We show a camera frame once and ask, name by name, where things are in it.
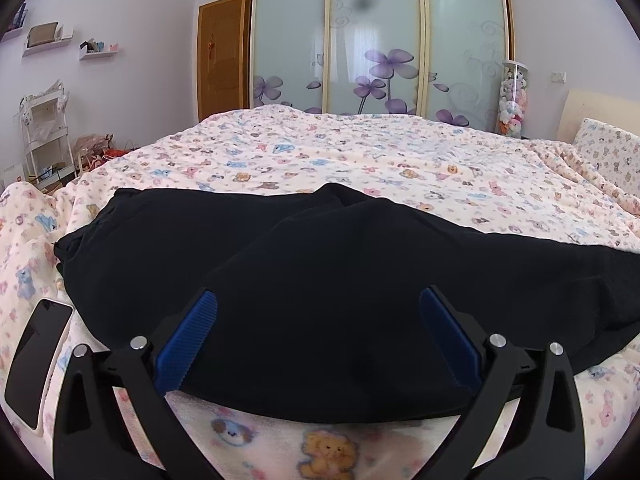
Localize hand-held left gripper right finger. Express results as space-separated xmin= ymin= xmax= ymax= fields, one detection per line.
xmin=419 ymin=285 xmax=587 ymax=480

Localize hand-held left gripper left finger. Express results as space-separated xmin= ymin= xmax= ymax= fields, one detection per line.
xmin=52 ymin=287 xmax=227 ymax=480

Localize black pants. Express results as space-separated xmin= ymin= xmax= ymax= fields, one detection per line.
xmin=53 ymin=183 xmax=640 ymax=424

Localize black smartphone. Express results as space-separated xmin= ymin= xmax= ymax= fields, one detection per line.
xmin=4 ymin=298 xmax=75 ymax=431

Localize bear print blanket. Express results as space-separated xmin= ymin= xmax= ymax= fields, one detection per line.
xmin=0 ymin=105 xmax=640 ymax=480

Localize pile of bags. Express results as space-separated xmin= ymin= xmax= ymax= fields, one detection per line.
xmin=72 ymin=132 xmax=143 ymax=178

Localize clear tube of plush toys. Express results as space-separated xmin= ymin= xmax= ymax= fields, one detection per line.
xmin=495 ymin=60 xmax=531 ymax=137

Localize bear print pillow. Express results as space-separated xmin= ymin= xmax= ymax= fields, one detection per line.
xmin=571 ymin=118 xmax=640 ymax=196

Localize white metal rack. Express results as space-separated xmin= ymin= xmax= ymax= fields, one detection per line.
xmin=19 ymin=80 xmax=77 ymax=186

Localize cream headboard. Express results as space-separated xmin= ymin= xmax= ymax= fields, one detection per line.
xmin=556 ymin=89 xmax=640 ymax=142

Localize wooden door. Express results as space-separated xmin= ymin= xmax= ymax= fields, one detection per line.
xmin=197 ymin=0 xmax=247 ymax=123

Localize floral glass sliding wardrobe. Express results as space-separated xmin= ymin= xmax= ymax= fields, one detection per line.
xmin=242 ymin=0 xmax=516 ymax=133

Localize white wall shelf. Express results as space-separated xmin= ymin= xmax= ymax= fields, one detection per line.
xmin=0 ymin=4 xmax=29 ymax=43
xmin=78 ymin=38 xmax=121 ymax=62
xmin=22 ymin=22 xmax=75 ymax=57

